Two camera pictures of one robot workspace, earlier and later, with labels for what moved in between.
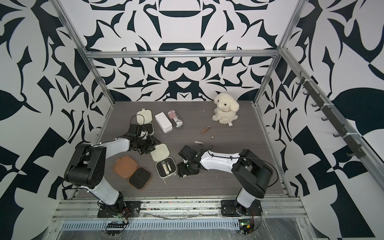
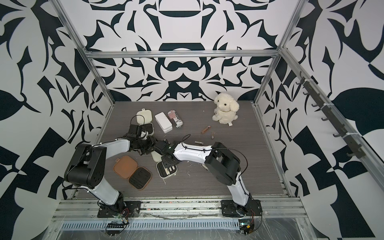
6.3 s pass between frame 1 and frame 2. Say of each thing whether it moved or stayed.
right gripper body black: moved
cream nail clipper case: stayed
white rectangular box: stayed
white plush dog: stayed
